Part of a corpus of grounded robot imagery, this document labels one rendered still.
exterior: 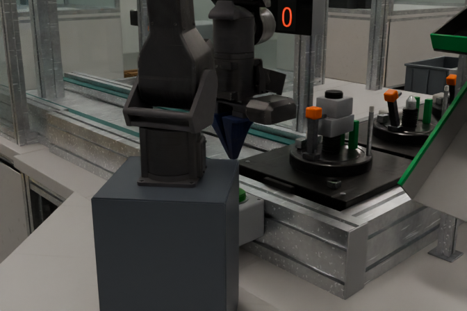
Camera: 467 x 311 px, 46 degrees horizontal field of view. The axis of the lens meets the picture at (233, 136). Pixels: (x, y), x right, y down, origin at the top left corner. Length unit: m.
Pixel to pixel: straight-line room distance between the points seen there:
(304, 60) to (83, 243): 0.55
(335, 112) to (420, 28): 5.46
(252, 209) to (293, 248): 0.08
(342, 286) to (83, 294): 0.35
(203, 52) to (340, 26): 5.70
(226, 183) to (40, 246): 0.43
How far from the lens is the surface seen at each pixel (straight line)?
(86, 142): 1.25
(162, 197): 0.57
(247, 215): 0.80
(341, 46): 6.28
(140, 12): 1.57
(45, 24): 1.75
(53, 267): 0.89
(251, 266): 0.84
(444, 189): 0.77
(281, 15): 1.11
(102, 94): 1.71
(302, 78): 1.14
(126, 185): 0.61
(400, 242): 0.87
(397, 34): 6.01
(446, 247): 0.92
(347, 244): 0.74
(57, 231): 1.00
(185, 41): 0.58
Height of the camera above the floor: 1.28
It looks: 16 degrees down
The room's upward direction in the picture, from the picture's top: straight up
